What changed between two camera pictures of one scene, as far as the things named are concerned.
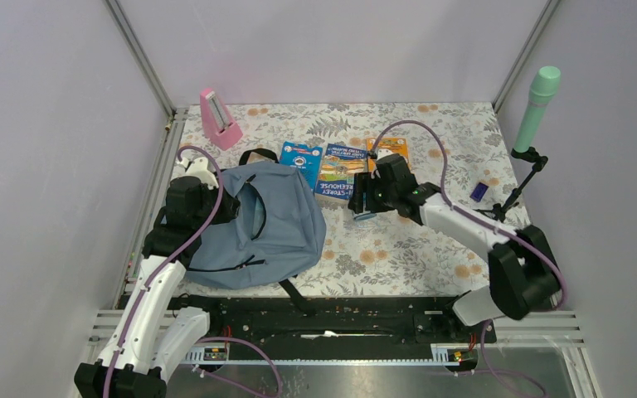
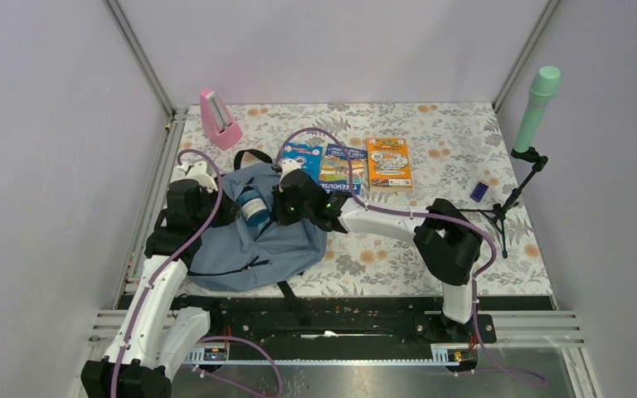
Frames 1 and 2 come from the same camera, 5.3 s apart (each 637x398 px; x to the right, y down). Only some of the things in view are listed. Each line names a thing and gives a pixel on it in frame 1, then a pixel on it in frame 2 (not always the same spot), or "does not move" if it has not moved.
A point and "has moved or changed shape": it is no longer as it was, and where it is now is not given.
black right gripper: [364, 183] to [279, 211]
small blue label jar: [365, 216] has moved or changed shape
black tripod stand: [499, 211] does not move
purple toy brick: [478, 192] does not move
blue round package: [306, 157] does not move
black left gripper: [230, 206] does not move
